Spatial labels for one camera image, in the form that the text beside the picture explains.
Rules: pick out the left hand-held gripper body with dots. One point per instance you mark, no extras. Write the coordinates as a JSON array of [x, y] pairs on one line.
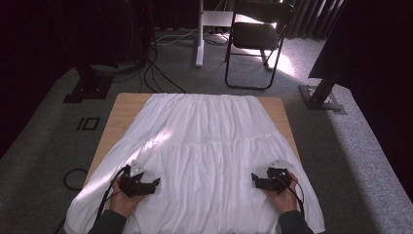
[[130, 185]]

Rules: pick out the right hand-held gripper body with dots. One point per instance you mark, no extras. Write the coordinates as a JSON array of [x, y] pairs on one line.
[[278, 178]]

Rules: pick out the white pleated skirt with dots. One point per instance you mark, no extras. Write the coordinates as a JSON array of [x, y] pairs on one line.
[[207, 146]]

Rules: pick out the person's left hand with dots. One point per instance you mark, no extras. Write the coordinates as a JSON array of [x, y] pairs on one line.
[[123, 203]]

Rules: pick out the person's right hand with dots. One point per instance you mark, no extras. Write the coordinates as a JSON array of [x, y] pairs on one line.
[[285, 200]]

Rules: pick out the black stand with square base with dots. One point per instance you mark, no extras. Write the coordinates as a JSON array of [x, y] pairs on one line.
[[91, 87]]

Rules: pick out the black folding chair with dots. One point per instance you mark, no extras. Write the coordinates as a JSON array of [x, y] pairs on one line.
[[255, 34]]

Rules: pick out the dark curtain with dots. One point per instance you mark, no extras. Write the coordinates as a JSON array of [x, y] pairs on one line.
[[311, 18]]

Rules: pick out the black metal post with base plate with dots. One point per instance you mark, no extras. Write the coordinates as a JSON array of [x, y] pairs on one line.
[[324, 91]]

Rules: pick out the white desk frame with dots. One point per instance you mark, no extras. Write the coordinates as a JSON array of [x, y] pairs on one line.
[[199, 48]]

